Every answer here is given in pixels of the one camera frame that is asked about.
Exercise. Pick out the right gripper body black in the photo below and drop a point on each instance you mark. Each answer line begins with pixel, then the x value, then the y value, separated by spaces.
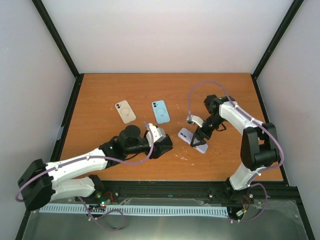
pixel 215 120

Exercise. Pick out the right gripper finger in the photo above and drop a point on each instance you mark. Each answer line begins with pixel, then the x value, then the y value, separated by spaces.
pixel 193 136
pixel 198 142

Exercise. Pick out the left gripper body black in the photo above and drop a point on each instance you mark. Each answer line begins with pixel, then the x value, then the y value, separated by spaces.
pixel 154 151

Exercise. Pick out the lilac phone case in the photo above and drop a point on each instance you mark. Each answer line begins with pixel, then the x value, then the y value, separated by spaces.
pixel 186 136

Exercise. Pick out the light blue phone case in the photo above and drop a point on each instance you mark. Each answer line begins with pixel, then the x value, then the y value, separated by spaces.
pixel 160 112

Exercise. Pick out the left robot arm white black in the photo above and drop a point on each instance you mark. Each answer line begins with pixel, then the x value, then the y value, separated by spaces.
pixel 42 183

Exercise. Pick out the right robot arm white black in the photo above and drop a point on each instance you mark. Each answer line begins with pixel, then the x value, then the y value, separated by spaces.
pixel 259 148

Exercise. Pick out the beige phone case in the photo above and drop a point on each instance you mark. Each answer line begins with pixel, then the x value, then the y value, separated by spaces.
pixel 125 112

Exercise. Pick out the small green circuit board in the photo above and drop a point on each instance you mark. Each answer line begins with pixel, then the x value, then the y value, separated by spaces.
pixel 106 202

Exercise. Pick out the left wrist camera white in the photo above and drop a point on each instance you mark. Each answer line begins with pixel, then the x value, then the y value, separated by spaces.
pixel 154 134

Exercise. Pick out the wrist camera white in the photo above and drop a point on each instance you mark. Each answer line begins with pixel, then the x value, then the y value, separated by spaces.
pixel 195 120
pixel 154 134

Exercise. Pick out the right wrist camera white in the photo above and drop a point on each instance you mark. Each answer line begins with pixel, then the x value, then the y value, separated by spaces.
pixel 195 120

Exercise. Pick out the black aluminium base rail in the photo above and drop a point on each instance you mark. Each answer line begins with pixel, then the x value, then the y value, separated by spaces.
pixel 213 192

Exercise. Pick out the light blue cable duct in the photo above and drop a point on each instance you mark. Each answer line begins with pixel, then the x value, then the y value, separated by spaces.
pixel 139 210

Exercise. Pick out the right black frame post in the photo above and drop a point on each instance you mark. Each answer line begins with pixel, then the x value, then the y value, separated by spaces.
pixel 279 33

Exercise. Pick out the black frame post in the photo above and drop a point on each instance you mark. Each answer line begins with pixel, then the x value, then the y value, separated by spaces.
pixel 279 33
pixel 47 20

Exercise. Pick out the left black frame post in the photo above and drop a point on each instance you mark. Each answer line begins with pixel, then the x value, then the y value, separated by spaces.
pixel 47 20

